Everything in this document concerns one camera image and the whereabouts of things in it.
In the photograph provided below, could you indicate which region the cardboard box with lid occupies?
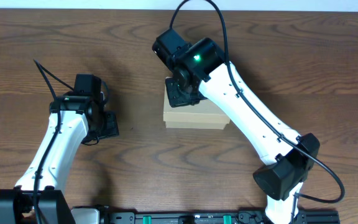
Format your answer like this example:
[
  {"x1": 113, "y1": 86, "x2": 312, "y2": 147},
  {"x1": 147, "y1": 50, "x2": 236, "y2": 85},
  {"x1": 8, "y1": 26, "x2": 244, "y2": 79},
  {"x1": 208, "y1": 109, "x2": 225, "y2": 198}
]
[{"x1": 163, "y1": 87, "x2": 231, "y2": 129}]

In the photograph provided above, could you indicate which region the right black cable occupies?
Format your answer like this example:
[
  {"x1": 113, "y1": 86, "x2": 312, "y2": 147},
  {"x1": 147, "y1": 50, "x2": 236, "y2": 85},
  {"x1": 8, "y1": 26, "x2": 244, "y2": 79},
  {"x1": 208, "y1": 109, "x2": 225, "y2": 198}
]
[{"x1": 168, "y1": 0, "x2": 346, "y2": 205}]

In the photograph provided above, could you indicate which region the black mounting rail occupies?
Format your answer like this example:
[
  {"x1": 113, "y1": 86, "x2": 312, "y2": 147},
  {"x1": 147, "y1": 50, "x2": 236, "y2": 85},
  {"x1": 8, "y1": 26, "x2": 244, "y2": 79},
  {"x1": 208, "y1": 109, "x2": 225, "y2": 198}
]
[{"x1": 71, "y1": 205, "x2": 341, "y2": 224}]

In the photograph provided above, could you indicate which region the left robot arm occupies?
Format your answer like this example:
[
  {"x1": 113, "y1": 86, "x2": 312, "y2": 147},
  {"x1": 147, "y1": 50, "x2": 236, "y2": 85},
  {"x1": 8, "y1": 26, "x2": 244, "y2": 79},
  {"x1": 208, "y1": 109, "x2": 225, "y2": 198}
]
[{"x1": 0, "y1": 74, "x2": 119, "y2": 223}]

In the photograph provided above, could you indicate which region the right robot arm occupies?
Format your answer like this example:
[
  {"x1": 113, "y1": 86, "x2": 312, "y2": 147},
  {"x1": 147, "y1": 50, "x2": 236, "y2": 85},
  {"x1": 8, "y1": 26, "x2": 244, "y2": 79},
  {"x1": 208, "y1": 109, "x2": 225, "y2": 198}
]
[{"x1": 152, "y1": 29, "x2": 320, "y2": 223}]

